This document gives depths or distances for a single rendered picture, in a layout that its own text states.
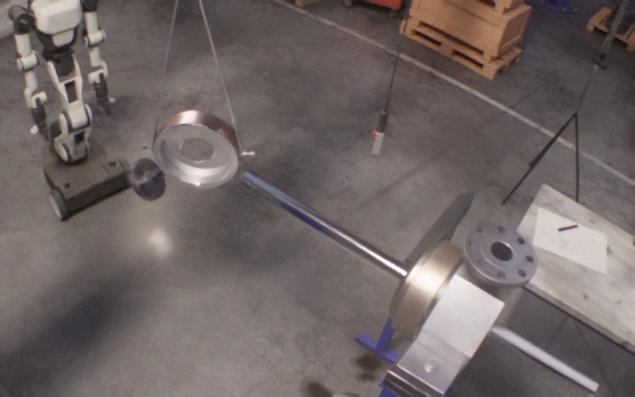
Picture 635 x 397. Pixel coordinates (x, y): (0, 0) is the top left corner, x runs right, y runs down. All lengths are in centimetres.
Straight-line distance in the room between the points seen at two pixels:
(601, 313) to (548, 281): 30
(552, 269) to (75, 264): 265
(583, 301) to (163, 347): 212
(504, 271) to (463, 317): 20
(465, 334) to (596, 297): 106
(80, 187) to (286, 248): 138
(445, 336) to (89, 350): 196
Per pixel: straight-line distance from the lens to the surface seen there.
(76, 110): 345
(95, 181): 367
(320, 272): 339
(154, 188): 255
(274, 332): 310
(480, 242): 177
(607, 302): 271
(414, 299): 185
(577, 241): 290
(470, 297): 177
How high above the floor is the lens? 259
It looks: 43 degrees down
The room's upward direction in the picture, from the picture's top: 10 degrees clockwise
